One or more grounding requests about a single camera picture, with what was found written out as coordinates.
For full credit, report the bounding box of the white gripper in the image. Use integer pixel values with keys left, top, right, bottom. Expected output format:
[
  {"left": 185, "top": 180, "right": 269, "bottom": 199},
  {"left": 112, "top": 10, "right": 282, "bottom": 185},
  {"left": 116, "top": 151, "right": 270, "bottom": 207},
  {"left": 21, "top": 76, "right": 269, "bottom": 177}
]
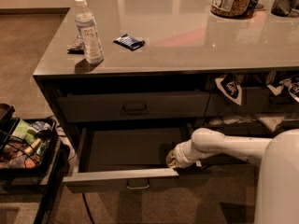
[{"left": 165, "top": 140, "right": 203, "bottom": 169}]

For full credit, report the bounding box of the grey drawer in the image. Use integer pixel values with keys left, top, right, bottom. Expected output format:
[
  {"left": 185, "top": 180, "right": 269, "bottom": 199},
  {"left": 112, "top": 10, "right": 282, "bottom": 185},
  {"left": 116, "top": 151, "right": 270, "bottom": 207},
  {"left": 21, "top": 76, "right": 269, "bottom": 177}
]
[
  {"left": 206, "top": 87, "right": 299, "bottom": 117},
  {"left": 204, "top": 120, "right": 299, "bottom": 138},
  {"left": 57, "top": 91, "right": 209, "bottom": 122},
  {"left": 64, "top": 124, "right": 196, "bottom": 193}
]

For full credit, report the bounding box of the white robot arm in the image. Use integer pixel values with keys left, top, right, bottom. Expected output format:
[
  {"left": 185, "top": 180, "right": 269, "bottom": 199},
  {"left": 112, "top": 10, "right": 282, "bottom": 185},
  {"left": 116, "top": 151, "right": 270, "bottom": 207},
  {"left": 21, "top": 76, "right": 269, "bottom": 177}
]
[{"left": 165, "top": 128, "right": 299, "bottom": 224}]

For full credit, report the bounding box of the grey drawer cabinet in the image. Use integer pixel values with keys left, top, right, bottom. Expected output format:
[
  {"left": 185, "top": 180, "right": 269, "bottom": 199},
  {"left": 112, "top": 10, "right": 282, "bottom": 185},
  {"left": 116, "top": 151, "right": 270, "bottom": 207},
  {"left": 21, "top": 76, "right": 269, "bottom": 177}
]
[{"left": 32, "top": 0, "right": 299, "bottom": 174}]

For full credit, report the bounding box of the blue snack bar wrapper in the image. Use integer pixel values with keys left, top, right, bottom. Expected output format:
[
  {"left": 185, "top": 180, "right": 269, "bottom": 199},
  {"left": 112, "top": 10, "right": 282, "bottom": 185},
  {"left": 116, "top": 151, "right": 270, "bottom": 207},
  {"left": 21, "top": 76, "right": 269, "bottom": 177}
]
[{"left": 113, "top": 34, "right": 145, "bottom": 51}]

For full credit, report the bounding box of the black tray with snacks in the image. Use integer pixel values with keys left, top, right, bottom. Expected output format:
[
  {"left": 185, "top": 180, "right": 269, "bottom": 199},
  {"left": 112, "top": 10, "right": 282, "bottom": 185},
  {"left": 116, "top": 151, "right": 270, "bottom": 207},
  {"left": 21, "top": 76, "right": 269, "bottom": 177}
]
[{"left": 0, "top": 118, "right": 58, "bottom": 175}]

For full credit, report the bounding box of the silver foil snack packet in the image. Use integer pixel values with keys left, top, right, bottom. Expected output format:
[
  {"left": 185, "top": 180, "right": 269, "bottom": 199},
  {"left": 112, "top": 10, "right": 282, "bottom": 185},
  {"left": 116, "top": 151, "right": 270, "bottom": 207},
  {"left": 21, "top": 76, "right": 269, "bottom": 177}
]
[{"left": 67, "top": 35, "right": 84, "bottom": 54}]

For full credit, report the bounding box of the green snack bag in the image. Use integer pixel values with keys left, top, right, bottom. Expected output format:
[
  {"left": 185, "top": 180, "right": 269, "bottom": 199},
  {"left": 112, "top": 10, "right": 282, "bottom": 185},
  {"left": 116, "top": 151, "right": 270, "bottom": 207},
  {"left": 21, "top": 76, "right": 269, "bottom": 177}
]
[{"left": 11, "top": 119, "right": 51, "bottom": 155}]

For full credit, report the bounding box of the clear plastic water bottle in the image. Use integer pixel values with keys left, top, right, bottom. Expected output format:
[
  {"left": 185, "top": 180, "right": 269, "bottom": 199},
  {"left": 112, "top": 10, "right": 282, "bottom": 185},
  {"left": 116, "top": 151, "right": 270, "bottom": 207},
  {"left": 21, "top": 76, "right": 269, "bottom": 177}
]
[{"left": 75, "top": 0, "right": 104, "bottom": 64}]

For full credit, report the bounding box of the dark glass container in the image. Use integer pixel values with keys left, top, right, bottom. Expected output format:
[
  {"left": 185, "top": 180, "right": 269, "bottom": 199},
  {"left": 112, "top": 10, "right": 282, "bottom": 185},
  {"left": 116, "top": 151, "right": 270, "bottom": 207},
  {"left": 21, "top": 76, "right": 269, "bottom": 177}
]
[{"left": 271, "top": 0, "right": 298, "bottom": 17}]

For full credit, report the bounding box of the black power cable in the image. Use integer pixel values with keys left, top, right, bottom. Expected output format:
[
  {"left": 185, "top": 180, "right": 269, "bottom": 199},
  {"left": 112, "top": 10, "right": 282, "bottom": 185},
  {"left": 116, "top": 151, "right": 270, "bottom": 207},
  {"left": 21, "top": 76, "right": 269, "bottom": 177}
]
[{"left": 81, "top": 192, "right": 96, "bottom": 224}]

